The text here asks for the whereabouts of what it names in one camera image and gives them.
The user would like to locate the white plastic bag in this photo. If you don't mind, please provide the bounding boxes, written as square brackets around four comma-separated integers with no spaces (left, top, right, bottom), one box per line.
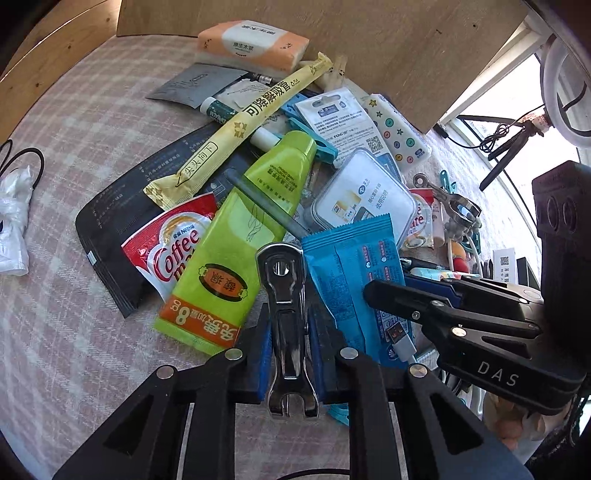
[0,165,34,277]

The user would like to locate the white pouch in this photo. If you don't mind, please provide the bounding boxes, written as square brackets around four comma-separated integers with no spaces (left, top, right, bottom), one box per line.
[213,78,275,110]

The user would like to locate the red creamer sachet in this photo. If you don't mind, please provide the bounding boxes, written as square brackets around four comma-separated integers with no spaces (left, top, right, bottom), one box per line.
[121,191,220,303]
[402,188,446,250]

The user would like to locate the metal spoon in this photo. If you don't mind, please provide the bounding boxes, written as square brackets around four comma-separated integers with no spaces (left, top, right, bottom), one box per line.
[229,168,310,237]

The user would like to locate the pink plaid blanket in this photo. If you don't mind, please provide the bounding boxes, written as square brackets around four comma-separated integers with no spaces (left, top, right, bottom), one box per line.
[0,34,546,480]

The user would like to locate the black box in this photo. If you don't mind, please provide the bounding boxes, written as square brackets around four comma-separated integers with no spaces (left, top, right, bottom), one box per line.
[516,256,541,289]

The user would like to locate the yellow straw wrapper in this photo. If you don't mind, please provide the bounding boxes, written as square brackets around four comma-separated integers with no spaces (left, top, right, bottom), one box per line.
[144,52,333,208]

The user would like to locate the white card package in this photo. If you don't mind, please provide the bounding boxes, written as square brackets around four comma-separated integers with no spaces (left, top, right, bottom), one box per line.
[294,88,386,167]

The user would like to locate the wooden headboard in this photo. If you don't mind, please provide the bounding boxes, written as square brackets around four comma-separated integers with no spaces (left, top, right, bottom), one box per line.
[0,0,122,144]

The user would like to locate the black packet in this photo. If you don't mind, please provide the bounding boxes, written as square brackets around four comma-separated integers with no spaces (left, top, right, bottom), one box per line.
[75,122,259,319]

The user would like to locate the green hand cream tube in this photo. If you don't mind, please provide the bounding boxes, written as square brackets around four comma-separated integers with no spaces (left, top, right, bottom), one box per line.
[158,130,318,356]

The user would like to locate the orange red toy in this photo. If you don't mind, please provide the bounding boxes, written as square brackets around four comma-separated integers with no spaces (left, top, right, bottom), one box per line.
[450,242,469,273]

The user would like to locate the blue wet wipe packet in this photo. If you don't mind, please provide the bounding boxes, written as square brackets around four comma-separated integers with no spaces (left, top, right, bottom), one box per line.
[301,213,419,369]

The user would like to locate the black silver pen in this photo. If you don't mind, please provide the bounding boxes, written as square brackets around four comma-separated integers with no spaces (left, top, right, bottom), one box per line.
[399,256,451,273]

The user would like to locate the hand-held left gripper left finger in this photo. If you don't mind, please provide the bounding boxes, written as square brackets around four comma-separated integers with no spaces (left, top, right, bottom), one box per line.
[53,302,274,480]

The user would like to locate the silver black nail clipper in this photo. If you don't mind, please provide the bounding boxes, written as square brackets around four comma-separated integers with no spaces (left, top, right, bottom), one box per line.
[255,243,320,418]

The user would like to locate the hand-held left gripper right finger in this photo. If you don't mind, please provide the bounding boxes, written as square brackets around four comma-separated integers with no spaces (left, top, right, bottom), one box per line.
[308,305,534,480]

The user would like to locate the green white toothpaste tube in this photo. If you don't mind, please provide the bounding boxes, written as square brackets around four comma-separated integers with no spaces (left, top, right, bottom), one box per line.
[200,96,283,152]

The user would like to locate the white printed card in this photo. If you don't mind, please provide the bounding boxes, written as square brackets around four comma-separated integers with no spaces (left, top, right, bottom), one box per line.
[492,248,517,280]

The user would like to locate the grey sachet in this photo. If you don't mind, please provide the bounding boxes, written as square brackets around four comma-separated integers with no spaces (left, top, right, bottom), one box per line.
[146,64,250,110]

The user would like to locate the orange white tissue pack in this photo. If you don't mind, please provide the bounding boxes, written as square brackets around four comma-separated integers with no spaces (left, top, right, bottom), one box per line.
[196,19,311,72]

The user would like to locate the clear plastic box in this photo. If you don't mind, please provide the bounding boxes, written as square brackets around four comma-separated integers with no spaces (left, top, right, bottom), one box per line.
[310,148,419,245]

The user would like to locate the white ring light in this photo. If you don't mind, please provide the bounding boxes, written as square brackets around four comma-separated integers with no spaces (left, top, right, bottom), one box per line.
[540,34,591,148]

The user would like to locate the star print tissue pack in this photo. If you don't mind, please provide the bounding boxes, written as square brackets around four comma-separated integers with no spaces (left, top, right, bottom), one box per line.
[358,93,432,169]

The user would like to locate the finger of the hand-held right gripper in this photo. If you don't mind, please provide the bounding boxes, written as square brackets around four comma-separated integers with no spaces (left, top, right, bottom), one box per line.
[363,279,542,358]
[403,272,546,320]

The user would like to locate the small white tube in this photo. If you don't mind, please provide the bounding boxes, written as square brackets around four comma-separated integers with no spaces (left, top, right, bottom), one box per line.
[430,198,448,244]

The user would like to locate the black cable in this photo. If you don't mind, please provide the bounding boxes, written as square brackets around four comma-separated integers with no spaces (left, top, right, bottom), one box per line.
[0,140,45,190]

